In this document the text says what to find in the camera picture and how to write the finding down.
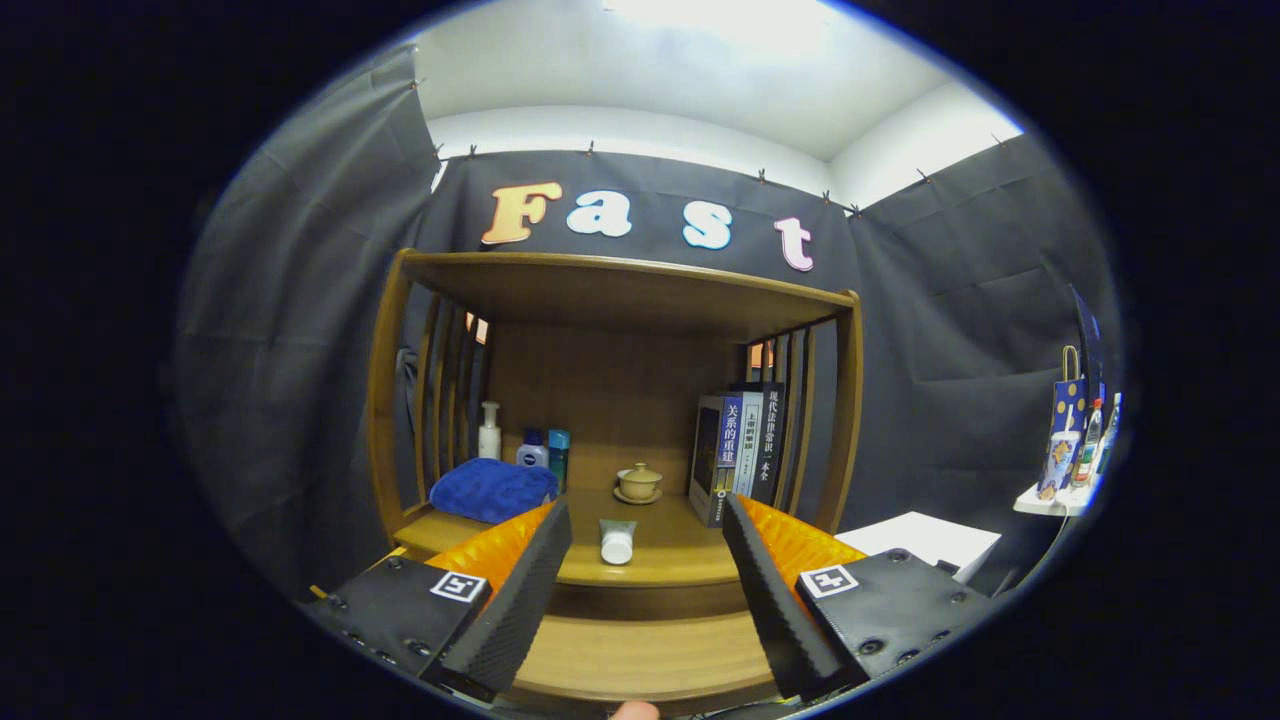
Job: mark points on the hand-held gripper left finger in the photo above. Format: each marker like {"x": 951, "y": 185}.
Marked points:
{"x": 520, "y": 605}

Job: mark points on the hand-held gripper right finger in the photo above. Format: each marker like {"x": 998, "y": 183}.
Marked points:
{"x": 775, "y": 620}

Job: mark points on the white tube with green print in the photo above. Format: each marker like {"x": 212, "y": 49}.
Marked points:
{"x": 617, "y": 545}

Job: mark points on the wooden drawer with black knob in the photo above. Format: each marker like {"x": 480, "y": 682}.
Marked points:
{"x": 650, "y": 650}

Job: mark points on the wooden countertop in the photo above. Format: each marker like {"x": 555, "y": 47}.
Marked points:
{"x": 680, "y": 550}

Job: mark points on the wooden cabinet with hutch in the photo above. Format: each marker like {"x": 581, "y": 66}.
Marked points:
{"x": 620, "y": 370}

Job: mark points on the blue folded towel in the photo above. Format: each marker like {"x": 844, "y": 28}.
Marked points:
{"x": 490, "y": 488}

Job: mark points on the teal cylindrical bottle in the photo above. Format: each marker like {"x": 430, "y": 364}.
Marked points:
{"x": 558, "y": 460}

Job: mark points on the white bottle with blue cap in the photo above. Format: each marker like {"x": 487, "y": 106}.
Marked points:
{"x": 532, "y": 455}

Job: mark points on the white pump bottle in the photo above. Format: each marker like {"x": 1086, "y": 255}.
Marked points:
{"x": 489, "y": 440}

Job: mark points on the white box appliance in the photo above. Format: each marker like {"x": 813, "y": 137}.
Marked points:
{"x": 920, "y": 535}

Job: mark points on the beige lidded teacup with saucer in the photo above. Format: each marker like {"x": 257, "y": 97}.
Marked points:
{"x": 639, "y": 483}

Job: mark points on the book with black spine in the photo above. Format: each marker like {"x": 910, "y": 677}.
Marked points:
{"x": 771, "y": 440}

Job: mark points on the book with white spine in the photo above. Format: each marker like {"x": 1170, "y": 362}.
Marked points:
{"x": 751, "y": 440}

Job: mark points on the book with blue spine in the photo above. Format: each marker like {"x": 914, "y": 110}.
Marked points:
{"x": 730, "y": 430}

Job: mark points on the white side shelf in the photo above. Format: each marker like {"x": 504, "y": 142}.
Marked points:
{"x": 1045, "y": 502}

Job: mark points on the clear bottle with red label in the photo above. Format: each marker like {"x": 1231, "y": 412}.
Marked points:
{"x": 1090, "y": 445}

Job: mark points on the blue patterned gift bag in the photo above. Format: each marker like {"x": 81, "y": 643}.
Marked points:
{"x": 1067, "y": 400}

